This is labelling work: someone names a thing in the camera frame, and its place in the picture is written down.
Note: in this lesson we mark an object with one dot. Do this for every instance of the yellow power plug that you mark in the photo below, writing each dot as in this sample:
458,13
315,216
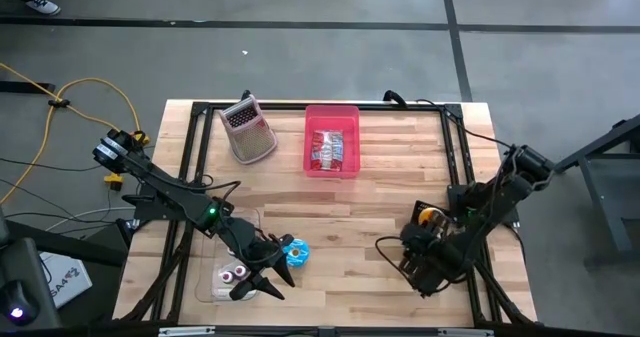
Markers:
112,179

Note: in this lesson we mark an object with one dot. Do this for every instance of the red snack package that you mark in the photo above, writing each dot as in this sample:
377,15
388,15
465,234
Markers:
327,152

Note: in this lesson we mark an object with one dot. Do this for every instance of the black metal desk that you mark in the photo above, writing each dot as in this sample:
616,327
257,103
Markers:
25,87

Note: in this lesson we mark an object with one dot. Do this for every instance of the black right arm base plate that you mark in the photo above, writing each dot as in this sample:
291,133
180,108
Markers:
454,194

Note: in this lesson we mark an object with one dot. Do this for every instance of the clear plastic bin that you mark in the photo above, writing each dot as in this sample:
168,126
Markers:
207,277

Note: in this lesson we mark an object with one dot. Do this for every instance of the white printed box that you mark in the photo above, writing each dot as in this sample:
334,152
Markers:
65,282

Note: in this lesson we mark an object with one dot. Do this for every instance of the blue iced toy donut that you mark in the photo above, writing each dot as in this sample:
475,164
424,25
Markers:
300,257

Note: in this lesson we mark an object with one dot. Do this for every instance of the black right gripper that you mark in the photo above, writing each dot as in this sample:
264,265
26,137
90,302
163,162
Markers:
440,257

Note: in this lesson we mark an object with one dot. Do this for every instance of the black device with indicator light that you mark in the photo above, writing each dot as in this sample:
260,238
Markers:
25,299

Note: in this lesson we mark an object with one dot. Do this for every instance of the black side table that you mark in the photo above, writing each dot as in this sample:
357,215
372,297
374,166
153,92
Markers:
60,242

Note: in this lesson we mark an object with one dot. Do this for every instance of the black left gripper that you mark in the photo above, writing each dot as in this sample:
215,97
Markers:
255,249

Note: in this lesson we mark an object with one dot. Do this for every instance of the black metal stand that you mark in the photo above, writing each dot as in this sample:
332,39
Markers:
605,177

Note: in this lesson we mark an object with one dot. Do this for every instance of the dark red food colouring bottle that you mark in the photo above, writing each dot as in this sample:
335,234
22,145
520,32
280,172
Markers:
226,277
240,271

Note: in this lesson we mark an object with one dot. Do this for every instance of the black aluminium table frame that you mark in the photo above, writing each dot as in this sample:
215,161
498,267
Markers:
280,106

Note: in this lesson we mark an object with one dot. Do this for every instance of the pink translucent plastic bin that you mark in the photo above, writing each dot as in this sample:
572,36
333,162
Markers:
332,117

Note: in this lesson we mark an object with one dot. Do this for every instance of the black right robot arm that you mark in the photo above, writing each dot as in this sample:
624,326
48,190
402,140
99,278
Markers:
500,202

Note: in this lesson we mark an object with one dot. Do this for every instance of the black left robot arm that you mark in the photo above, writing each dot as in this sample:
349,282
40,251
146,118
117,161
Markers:
165,192

